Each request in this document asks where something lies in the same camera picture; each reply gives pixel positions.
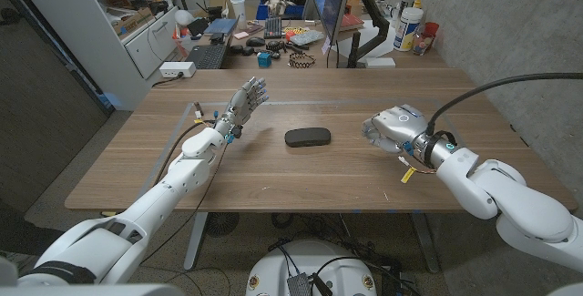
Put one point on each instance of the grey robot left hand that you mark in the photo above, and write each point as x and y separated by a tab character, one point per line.
240	105

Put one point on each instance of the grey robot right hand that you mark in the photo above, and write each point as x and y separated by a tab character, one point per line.
401	127

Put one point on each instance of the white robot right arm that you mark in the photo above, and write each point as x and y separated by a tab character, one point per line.
514	200

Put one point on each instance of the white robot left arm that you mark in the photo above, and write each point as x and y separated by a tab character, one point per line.
150	205

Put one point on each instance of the black glasses case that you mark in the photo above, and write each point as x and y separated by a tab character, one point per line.
307	137

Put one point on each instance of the blue cube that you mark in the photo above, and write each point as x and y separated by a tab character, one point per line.
264	59

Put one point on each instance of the black computer mouse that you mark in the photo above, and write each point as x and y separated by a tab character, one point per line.
255	42

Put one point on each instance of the small white box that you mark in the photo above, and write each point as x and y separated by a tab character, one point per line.
380	63

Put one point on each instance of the white power strip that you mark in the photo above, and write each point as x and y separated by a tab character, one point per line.
176	69

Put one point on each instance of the blue notebook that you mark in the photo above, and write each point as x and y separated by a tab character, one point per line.
221	26

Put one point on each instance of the small black keyboard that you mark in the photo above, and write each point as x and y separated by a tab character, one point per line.
273	28

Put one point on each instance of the glass jar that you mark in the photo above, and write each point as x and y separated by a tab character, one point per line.
420	44

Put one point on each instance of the white tumbler cup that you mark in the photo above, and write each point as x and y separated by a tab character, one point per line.
238	13

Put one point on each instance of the clear plastic bag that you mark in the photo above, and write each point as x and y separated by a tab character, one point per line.
307	37

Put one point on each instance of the blue storage bin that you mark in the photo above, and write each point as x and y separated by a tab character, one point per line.
291	12

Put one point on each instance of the red book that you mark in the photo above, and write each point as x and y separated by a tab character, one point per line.
351	22

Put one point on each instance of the grey table leg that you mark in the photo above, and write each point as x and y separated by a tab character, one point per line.
195	241
426	241

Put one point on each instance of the white shelf cabinet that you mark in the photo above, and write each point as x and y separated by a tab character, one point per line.
91	36

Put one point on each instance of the white robot torso base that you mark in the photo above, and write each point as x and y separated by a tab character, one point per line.
273	268

